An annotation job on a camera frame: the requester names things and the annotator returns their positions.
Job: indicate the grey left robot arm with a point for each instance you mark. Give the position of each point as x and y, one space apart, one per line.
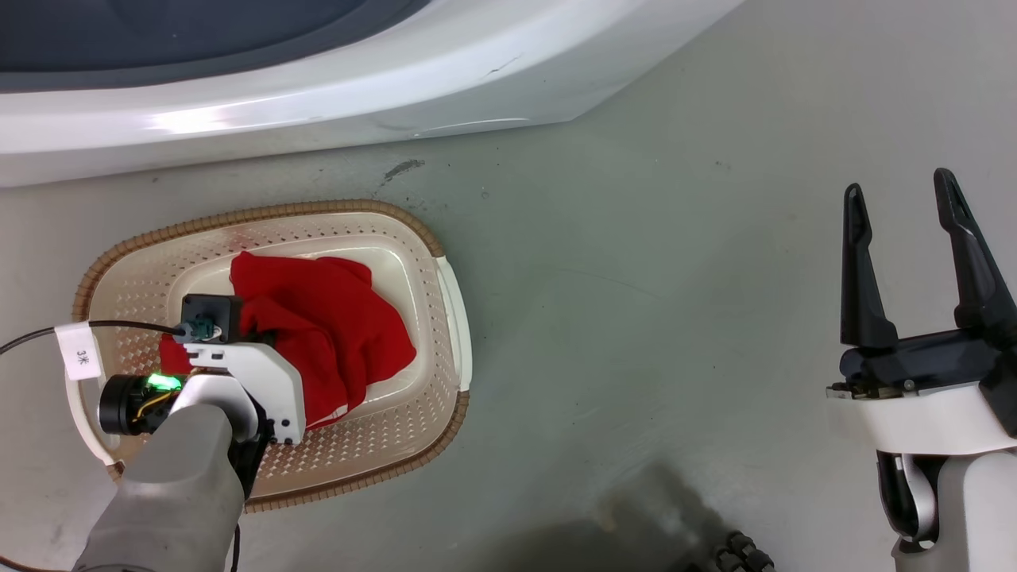
171 492

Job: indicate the white front-load washing machine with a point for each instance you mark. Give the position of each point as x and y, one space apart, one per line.
397 95

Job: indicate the cream perforated laundry basket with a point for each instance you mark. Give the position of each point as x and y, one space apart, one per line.
413 413

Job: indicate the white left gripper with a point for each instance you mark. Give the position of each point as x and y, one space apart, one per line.
266 385

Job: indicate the grey rubber door gasket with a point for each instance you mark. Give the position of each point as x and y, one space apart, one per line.
199 40

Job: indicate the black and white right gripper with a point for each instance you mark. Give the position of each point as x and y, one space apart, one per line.
929 397

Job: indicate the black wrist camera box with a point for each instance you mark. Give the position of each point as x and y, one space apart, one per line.
208 314

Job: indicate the red garment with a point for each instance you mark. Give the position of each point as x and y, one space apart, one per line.
334 318

